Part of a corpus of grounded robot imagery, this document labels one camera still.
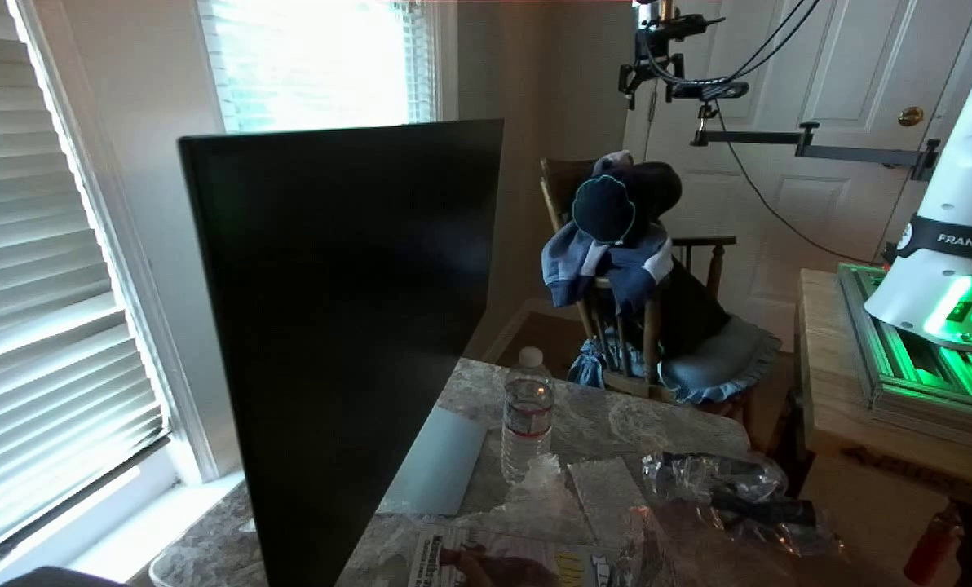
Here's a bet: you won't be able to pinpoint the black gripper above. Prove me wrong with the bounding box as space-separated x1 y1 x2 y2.
617 0 720 106

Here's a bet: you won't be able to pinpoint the dark blue sausage pillow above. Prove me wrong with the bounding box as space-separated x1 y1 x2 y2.
571 165 683 246

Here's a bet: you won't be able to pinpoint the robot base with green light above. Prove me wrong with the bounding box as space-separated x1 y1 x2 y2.
850 90 972 405

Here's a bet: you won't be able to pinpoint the white panel door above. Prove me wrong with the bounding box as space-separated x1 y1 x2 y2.
625 0 972 334

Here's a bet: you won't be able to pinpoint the blue and white jacket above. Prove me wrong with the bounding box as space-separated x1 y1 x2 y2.
537 222 676 310

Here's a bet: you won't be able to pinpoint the brass door knob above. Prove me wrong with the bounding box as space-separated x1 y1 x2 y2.
896 106 926 129

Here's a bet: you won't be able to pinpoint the wooden chair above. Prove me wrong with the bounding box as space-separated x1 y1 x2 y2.
540 155 763 415

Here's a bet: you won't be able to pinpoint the light blue seat cushion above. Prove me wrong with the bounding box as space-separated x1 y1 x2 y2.
567 317 778 408

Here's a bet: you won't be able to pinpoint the clear plastic water bottle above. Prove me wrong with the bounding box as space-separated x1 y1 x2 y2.
502 345 555 482

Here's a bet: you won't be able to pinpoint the black monitor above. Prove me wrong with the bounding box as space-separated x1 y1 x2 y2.
175 119 502 587

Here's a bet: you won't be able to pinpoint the crumpled plastic packaging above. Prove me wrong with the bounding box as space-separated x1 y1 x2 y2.
336 395 847 587

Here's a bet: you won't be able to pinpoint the wooden side table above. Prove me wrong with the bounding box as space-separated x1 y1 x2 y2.
796 264 972 587

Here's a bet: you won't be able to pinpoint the white window blinds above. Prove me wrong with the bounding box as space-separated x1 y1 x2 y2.
0 0 165 553

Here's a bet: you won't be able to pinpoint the black cable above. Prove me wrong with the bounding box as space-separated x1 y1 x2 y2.
659 0 903 272

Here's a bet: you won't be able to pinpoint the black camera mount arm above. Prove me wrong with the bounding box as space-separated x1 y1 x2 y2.
690 102 938 183

